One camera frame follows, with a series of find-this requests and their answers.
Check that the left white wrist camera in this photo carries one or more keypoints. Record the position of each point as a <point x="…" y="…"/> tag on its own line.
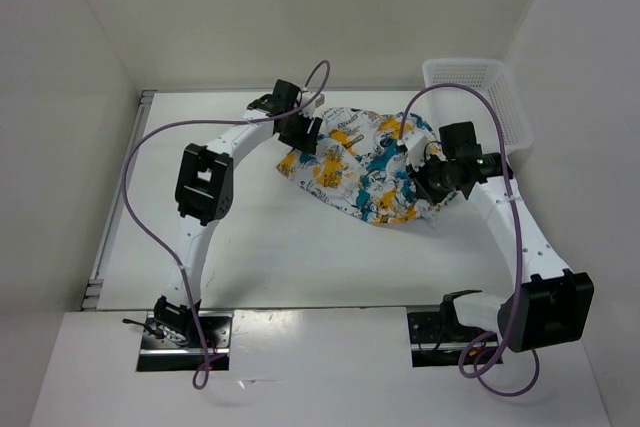
<point x="309" y="102"/>

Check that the patterned white teal yellow shorts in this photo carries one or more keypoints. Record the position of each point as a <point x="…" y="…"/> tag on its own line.
<point x="359" y="169"/>

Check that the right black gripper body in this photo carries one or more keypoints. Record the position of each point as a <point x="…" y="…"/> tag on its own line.
<point x="433" y="179"/>

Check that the white plastic basket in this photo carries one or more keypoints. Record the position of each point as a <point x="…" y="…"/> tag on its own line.
<point x="492" y="79"/>

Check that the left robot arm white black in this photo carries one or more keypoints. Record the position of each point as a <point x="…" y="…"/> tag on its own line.
<point x="205" y="190"/>

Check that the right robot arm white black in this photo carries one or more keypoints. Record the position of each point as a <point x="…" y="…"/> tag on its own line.
<point x="549" y="303"/>

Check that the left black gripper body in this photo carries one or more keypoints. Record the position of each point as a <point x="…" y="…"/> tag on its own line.
<point x="295" y="133"/>

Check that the metal base plate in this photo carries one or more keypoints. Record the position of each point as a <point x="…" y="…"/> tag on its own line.
<point x="158" y="352"/>
<point x="434" y="343"/>

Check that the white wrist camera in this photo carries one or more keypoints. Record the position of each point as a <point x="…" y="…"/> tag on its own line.
<point x="309" y="102"/>
<point x="417" y="148"/>

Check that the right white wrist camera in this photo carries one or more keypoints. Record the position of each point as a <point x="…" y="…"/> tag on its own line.
<point x="417" y="148"/>

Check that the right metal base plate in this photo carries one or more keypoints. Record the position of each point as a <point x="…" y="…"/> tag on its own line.
<point x="434" y="343"/>

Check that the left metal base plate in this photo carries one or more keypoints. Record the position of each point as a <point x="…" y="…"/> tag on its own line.
<point x="158" y="352"/>

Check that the aluminium rail frame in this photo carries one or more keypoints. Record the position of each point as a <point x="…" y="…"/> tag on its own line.
<point x="97" y="276"/>

